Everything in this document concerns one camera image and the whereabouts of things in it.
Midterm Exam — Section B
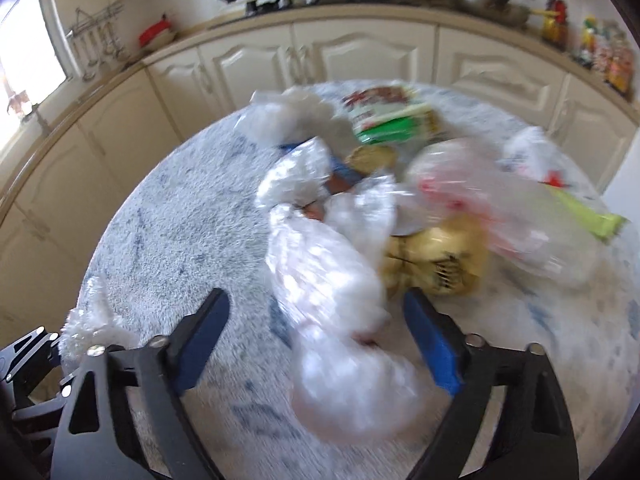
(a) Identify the red and white wrapper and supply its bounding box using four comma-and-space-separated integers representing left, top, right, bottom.
500, 127, 576, 188

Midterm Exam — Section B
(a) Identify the window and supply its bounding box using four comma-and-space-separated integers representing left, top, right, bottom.
0, 0, 68, 111

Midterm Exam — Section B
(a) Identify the small crumpled white plastic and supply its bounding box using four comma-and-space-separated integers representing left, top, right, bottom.
60, 277, 138, 363

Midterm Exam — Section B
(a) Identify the yellow snack package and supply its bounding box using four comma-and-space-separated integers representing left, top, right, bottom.
382, 215, 491, 298

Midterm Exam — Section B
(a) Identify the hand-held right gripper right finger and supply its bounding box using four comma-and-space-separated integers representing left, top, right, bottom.
402, 287, 581, 480

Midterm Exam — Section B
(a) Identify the metal pan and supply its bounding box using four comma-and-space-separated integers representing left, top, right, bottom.
492, 2, 563, 28

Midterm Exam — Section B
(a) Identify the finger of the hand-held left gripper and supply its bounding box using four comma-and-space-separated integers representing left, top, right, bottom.
0, 326, 65, 391
7, 372, 81, 441

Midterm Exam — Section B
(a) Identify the red and yellow bottle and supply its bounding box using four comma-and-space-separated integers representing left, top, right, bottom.
542, 0, 571, 51

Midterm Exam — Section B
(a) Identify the beige kitchen countertop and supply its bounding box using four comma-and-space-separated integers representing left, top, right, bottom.
0, 0, 640, 216

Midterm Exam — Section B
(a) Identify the red bowl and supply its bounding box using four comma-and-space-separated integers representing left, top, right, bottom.
137, 15, 178, 48

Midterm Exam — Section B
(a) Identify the clear bag with red print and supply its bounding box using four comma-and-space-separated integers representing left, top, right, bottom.
405, 137, 601, 286

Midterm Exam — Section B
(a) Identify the round yellow lid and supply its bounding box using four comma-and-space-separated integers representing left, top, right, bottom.
345, 145, 398, 173

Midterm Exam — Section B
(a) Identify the metal utensil rack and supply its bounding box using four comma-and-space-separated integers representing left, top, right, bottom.
65, 2, 128, 81

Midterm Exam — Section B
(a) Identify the green snack package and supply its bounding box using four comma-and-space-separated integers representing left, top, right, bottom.
342, 85, 441, 146

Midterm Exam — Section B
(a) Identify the white plastic bag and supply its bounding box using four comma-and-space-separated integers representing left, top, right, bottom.
237, 85, 336, 143

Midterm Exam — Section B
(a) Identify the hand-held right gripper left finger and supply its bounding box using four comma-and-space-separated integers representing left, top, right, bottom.
50, 287, 231, 480

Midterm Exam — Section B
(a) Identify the grey mottled tablecloth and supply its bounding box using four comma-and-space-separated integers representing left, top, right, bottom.
50, 80, 640, 480

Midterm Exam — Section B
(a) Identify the large clear plastic bag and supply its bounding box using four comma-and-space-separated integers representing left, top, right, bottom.
265, 200, 426, 446

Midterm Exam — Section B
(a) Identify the light green wrapper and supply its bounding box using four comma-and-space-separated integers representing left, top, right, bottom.
545, 185, 628, 243

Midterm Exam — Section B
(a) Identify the crumpled clear plastic bag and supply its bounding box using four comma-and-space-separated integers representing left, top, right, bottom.
325, 172, 401, 241
255, 137, 333, 211

